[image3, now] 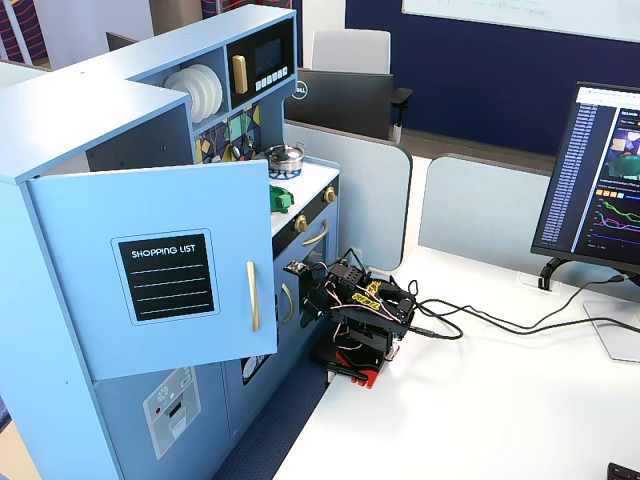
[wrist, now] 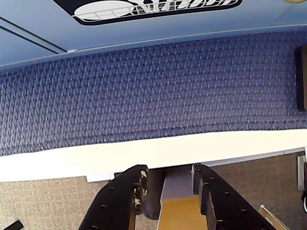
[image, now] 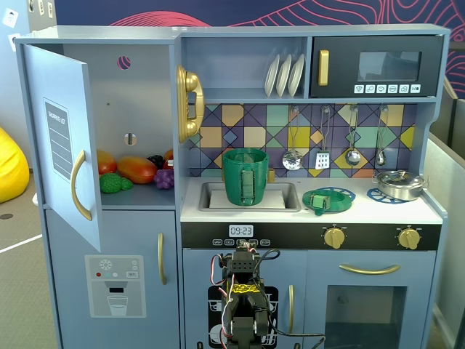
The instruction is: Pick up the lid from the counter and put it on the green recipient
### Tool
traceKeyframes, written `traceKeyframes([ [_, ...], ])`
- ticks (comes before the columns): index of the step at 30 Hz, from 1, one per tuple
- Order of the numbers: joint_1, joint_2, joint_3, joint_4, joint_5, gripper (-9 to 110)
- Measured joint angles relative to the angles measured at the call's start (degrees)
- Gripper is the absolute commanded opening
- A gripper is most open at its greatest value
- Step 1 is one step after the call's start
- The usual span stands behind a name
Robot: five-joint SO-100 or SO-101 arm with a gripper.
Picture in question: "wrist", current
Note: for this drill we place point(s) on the grey support block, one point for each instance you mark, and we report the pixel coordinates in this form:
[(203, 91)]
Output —
[(177, 184)]

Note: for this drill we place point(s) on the round yellow object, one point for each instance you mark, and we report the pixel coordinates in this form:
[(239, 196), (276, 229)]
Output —
[(291, 1)]

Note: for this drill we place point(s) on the small black flat object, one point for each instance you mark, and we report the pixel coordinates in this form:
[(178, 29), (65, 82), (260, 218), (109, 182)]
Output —
[(12, 226)]

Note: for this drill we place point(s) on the dark box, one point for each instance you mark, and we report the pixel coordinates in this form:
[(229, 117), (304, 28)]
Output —
[(302, 76)]

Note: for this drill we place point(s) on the white panel piece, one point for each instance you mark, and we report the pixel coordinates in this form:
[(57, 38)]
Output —
[(301, 172)]

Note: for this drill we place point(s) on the white table edge board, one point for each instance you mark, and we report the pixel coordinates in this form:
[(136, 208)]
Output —
[(96, 158)]

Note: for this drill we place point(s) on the yellow wooden block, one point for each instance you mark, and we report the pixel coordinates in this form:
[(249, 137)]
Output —
[(180, 213)]

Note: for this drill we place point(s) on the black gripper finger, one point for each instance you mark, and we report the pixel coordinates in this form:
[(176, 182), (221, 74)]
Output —
[(220, 196), (112, 201)]

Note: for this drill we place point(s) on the metal bracket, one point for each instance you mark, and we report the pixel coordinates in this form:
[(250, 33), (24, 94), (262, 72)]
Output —
[(271, 215)]

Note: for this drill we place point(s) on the black and white logo sign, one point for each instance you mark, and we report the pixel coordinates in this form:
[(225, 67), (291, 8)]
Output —
[(153, 9)]

